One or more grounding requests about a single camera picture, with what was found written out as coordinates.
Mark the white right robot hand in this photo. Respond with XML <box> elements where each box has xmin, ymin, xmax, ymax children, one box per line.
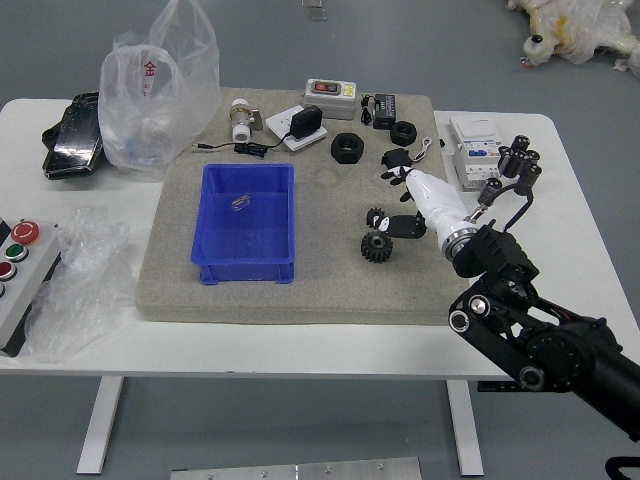
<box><xmin>366</xmin><ymin>166</ymin><xmax>475</xmax><ymax>250</ymax></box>

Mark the big black gear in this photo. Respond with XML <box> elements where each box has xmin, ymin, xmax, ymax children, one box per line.
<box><xmin>360</xmin><ymin>230</ymin><xmax>394</xmax><ymax>264</ymax></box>

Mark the small black hex nut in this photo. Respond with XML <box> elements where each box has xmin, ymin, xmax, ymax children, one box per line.
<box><xmin>389</xmin><ymin>121</ymin><xmax>418</xmax><ymax>146</ymax></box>

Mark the big black hex nut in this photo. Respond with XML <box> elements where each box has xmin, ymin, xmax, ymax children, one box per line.
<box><xmin>329</xmin><ymin>132</ymin><xmax>365</xmax><ymax>165</ymax></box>

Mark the blue plastic box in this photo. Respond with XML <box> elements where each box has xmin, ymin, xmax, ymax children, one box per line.
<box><xmin>191</xmin><ymin>162</ymin><xmax>296</xmax><ymax>286</ymax></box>

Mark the grey push-button control box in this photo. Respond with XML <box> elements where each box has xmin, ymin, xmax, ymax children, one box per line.
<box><xmin>0</xmin><ymin>216</ymin><xmax>62</xmax><ymax>357</ymax></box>

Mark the small black plastic block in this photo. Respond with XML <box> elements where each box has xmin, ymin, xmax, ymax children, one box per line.
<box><xmin>381</xmin><ymin>148</ymin><xmax>414</xmax><ymax>174</ymax></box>

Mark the white circuit breaker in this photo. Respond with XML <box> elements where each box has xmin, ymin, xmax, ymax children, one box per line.
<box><xmin>448</xmin><ymin>117</ymin><xmax>506</xmax><ymax>192</ymax></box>

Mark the black module with green label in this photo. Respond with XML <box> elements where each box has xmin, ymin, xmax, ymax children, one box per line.
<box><xmin>373</xmin><ymin>93</ymin><xmax>400</xmax><ymax>130</ymax></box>

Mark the grey-brown foam mat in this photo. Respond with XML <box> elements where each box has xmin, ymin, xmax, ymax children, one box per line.
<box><xmin>135</xmin><ymin>88</ymin><xmax>467</xmax><ymax>325</ymax></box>

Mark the black power adapter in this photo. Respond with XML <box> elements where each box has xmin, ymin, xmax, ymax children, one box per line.
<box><xmin>291</xmin><ymin>105</ymin><xmax>325</xmax><ymax>139</ymax></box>

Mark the white table leg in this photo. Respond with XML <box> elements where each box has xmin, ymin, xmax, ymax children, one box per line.
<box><xmin>446</xmin><ymin>379</ymin><xmax>485</xmax><ymax>477</ymax></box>
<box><xmin>75</xmin><ymin>377</ymin><xmax>125</xmax><ymax>475</ymax></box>

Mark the plush toy in plastic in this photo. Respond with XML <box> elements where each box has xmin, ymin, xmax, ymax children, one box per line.
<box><xmin>504</xmin><ymin>0</ymin><xmax>640</xmax><ymax>79</ymax></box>

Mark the translucent white plastic bag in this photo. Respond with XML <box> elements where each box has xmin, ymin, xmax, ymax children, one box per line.
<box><xmin>97</xmin><ymin>0</ymin><xmax>222</xmax><ymax>182</ymax></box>

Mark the silver metal floor plate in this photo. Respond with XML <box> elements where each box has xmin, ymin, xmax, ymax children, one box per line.
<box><xmin>169</xmin><ymin>456</ymin><xmax>422</xmax><ymax>480</ymax></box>

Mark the crumpled clear plastic wrap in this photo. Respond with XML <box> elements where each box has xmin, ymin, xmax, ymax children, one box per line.
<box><xmin>23</xmin><ymin>205</ymin><xmax>134</xmax><ymax>364</ymax></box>

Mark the black plastic tray pack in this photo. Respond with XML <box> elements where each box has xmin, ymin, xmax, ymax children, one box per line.
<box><xmin>41</xmin><ymin>91</ymin><xmax>106</xmax><ymax>180</ymax></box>

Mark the red and white wire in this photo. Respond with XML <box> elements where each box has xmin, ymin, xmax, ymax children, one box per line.
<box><xmin>412</xmin><ymin>136</ymin><xmax>435</xmax><ymax>164</ymax></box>

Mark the grey switch box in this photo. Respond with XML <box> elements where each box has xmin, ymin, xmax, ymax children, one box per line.
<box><xmin>303</xmin><ymin>78</ymin><xmax>359</xmax><ymax>121</ymax></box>

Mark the white wall socket plate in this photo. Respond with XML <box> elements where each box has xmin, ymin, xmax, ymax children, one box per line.
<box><xmin>265</xmin><ymin>105</ymin><xmax>330</xmax><ymax>152</ymax></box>

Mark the black adapter cord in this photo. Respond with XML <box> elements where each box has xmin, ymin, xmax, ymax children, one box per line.
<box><xmin>192</xmin><ymin>130</ymin><xmax>296</xmax><ymax>159</ymax></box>

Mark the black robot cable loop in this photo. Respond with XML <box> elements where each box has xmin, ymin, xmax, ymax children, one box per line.
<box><xmin>604</xmin><ymin>455</ymin><xmax>640</xmax><ymax>480</ymax></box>

